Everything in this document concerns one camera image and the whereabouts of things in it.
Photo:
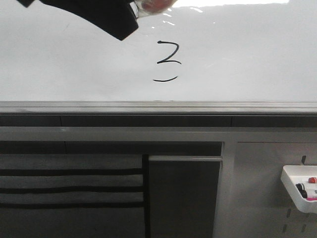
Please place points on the grey fabric pocket organizer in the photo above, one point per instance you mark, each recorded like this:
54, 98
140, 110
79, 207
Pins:
74, 196

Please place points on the black capped marker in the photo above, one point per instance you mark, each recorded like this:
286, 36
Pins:
306, 186
308, 193

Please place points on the white glossy whiteboard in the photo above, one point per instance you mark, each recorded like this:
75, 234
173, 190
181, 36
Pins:
200, 56

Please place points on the red capped marker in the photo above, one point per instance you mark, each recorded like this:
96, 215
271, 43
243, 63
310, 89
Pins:
312, 180

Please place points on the white plastic marker tray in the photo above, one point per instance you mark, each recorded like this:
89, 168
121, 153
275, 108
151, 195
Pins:
292, 175

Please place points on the dark grey panel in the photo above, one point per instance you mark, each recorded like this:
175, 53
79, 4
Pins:
183, 192

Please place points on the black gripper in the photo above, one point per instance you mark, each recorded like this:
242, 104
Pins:
116, 17

